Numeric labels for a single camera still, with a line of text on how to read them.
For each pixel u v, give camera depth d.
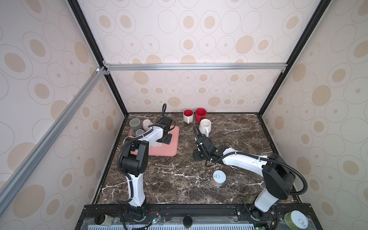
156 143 0.97
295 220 0.68
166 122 0.80
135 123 0.98
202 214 0.74
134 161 0.52
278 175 0.45
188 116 1.10
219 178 0.81
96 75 0.83
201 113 1.12
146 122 0.98
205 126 1.03
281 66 0.91
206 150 0.66
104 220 0.64
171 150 0.95
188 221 0.64
